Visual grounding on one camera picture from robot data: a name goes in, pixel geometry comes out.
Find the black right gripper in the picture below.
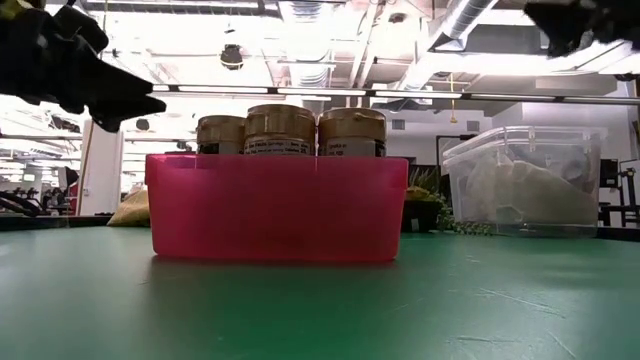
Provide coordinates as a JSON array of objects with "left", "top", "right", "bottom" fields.
[{"left": 522, "top": 0, "right": 640, "bottom": 58}]

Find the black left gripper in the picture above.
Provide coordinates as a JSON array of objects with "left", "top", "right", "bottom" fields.
[{"left": 0, "top": 3, "right": 168, "bottom": 133}]

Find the gold-lidded spice jar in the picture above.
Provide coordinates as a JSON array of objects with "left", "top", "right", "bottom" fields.
[
  {"left": 243, "top": 103, "right": 317, "bottom": 156},
  {"left": 196, "top": 114, "right": 247, "bottom": 155},
  {"left": 317, "top": 107, "right": 388, "bottom": 158}
]

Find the white building column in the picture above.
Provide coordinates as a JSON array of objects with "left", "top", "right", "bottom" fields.
[{"left": 79, "top": 118, "right": 125, "bottom": 217}]

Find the pale yellow cloth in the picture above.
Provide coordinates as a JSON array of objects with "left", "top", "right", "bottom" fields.
[{"left": 107, "top": 188, "right": 151, "bottom": 229}]

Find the clear plastic storage container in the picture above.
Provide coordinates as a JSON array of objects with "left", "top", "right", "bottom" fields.
[{"left": 442, "top": 124, "right": 607, "bottom": 239}]

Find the black equipment stand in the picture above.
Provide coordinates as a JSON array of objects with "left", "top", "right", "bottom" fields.
[{"left": 594, "top": 158, "right": 640, "bottom": 227}]

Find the grey cloth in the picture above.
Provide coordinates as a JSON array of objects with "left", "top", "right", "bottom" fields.
[
  {"left": 499, "top": 159, "right": 599, "bottom": 226},
  {"left": 462, "top": 149, "right": 509, "bottom": 224}
]

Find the pink plastic bin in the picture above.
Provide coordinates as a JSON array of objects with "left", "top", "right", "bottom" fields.
[{"left": 144, "top": 153, "right": 410, "bottom": 264}]

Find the green table mat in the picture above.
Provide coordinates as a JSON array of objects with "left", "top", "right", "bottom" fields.
[{"left": 0, "top": 225, "right": 640, "bottom": 360}]

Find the yellow cable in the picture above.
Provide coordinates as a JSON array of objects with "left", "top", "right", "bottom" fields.
[{"left": 75, "top": 0, "right": 109, "bottom": 217}]

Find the black overhead camera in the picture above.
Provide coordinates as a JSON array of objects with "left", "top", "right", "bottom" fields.
[{"left": 219, "top": 43, "right": 245, "bottom": 71}]

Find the black aluminium table frame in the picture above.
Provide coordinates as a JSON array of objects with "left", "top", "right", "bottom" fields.
[{"left": 0, "top": 213, "right": 640, "bottom": 242}]

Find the overhead frame rail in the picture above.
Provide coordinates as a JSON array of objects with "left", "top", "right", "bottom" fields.
[{"left": 149, "top": 82, "right": 640, "bottom": 106}]

